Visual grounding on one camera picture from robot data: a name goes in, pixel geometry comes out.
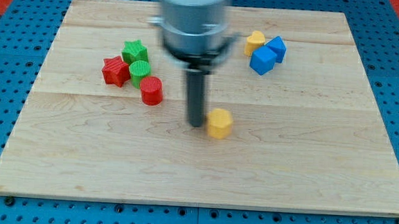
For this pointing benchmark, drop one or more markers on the black tool mount plate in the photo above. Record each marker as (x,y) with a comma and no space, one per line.
(205,61)

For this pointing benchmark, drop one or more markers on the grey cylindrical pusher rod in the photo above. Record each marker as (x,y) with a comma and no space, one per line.
(195,98)

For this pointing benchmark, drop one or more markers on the yellow hexagon block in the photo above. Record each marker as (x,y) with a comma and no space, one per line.
(219,123)

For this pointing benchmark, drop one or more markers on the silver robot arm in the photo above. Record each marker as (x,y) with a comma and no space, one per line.
(194,32)

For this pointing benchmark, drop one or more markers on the blue cube block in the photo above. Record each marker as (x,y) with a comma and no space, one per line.
(262,60)

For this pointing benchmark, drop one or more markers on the red cylinder block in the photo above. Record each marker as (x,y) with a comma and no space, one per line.
(151,90)

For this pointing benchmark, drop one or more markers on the green cylinder block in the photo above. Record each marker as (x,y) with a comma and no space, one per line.
(139,70)

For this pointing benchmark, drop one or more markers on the yellow heart block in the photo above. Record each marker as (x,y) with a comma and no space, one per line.
(253,42)

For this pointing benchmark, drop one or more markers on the green star block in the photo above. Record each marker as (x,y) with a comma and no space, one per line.
(134,51)

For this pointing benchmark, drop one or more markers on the blue pentagon block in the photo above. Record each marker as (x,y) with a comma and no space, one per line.
(278,47)

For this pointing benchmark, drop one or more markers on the red star block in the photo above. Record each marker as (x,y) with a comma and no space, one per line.
(115,71)

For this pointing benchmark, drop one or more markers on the wooden board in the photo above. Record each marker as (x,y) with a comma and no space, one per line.
(307,136)

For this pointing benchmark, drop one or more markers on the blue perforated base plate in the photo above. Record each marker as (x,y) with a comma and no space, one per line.
(192,222)

